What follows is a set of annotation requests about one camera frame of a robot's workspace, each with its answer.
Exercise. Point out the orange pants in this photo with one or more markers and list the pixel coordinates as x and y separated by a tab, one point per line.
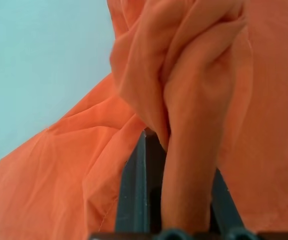
196	87

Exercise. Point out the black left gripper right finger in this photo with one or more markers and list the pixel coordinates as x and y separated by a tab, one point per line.
223	207

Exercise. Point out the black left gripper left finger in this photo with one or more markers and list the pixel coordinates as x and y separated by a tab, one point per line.
138	187

